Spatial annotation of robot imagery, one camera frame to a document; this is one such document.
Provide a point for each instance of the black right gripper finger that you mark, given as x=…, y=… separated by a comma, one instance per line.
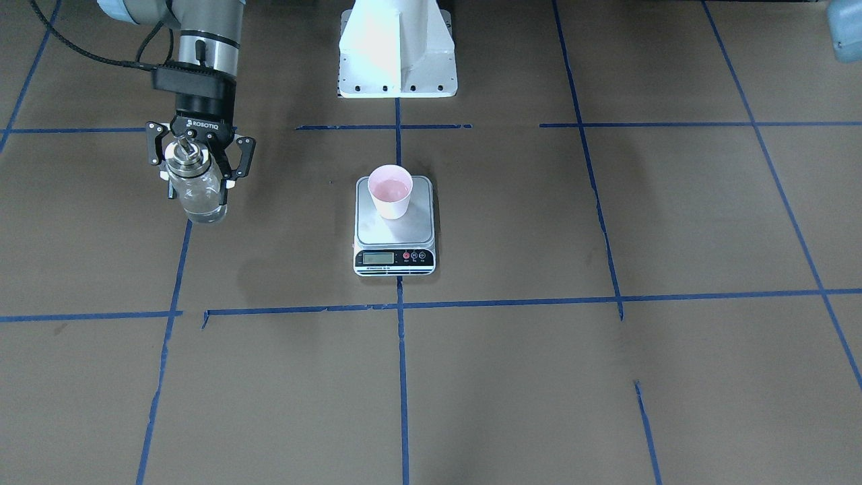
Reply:
x=156, y=133
x=246, y=145

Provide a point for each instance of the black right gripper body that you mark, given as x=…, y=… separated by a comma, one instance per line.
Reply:
x=204, y=114

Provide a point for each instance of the clear glass sauce bottle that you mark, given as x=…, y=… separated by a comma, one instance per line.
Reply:
x=196, y=180

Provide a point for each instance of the pink plastic cup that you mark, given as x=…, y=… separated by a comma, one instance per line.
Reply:
x=390, y=187

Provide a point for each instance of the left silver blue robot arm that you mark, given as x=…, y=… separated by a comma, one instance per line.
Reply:
x=844, y=22

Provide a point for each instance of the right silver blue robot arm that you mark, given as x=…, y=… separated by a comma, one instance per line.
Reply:
x=209, y=36

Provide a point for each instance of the white digital kitchen scale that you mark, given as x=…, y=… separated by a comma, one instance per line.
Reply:
x=395, y=247

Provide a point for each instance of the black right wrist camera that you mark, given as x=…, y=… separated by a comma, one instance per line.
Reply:
x=193, y=80

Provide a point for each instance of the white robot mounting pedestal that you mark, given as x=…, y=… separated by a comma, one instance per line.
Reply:
x=397, y=49

